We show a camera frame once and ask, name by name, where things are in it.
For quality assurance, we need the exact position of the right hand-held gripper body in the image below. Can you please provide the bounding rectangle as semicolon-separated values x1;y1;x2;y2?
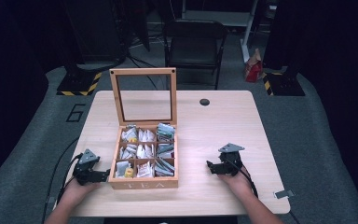
216;142;246;177

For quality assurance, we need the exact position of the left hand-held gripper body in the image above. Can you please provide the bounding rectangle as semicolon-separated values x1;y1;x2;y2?
72;148;106;187

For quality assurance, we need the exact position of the wooden tea box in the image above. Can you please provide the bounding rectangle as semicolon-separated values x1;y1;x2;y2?
107;67;180;190

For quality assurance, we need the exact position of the person's right hand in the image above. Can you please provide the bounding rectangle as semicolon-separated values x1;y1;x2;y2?
217;166;255;198

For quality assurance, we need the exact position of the person's left hand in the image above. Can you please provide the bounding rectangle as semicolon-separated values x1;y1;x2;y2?
61;177;101;204

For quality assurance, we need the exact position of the group of white tea packets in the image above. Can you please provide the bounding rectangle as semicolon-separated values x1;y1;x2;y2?
115;124;157;179

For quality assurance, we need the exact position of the group of grey tea packets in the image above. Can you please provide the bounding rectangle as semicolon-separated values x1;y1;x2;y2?
154;122;177;177

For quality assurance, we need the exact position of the striped black stand base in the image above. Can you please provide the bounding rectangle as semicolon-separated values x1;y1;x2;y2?
56;63;103;97
261;66;307;97

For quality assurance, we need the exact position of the red paper bag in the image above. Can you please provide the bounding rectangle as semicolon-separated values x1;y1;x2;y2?
243;48;265;84

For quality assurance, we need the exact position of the black folding chair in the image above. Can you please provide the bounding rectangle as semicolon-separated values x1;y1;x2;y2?
162;19;229;91

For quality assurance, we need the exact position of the white desk leg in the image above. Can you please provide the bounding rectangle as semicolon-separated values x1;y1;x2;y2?
240;0;260;63

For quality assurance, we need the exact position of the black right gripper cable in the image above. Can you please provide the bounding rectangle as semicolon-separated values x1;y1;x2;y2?
225;158;302;224

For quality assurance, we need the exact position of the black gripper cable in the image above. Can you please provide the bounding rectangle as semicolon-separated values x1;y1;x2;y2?
225;158;302;224
55;152;85;206

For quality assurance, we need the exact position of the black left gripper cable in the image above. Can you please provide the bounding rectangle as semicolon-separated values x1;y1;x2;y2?
55;152;85;206

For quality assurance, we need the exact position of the black floor cable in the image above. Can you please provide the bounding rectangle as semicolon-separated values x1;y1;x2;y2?
41;136;80;224

